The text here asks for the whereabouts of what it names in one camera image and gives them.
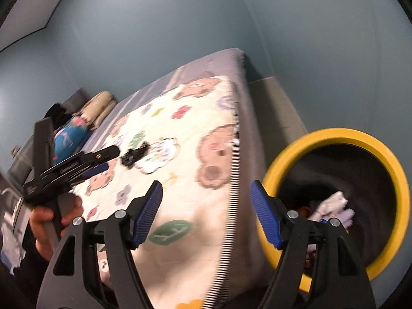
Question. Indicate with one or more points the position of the blue floral folded blanket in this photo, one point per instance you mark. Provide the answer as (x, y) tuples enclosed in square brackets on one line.
[(70, 138)]

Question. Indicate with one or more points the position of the yellow rimmed trash bin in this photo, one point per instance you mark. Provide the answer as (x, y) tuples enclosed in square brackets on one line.
[(352, 176)]

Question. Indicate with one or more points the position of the black plastic bag with tie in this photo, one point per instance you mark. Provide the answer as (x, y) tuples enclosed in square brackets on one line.
[(134, 155)]

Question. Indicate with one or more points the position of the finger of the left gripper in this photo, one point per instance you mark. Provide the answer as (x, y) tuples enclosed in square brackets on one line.
[(99, 157), (95, 171)]

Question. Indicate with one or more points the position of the dark grey headboard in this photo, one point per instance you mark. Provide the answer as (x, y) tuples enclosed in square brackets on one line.
[(22, 165)]

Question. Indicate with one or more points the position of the person left hand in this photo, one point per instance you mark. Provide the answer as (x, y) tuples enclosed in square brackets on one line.
[(41, 218)]

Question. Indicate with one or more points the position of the beige folded blanket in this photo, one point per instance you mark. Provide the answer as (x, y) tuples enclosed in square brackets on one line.
[(95, 110)]

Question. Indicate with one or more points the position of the cream cartoon bear quilt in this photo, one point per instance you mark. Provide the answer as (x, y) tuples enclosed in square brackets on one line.
[(191, 132)]

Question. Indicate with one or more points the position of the black clothing pile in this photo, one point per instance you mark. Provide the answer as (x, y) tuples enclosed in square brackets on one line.
[(59, 115)]

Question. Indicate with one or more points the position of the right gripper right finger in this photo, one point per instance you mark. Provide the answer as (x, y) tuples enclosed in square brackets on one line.
[(340, 279)]

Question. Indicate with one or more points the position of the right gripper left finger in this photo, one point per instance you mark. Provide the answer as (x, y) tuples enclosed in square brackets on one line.
[(73, 280)]

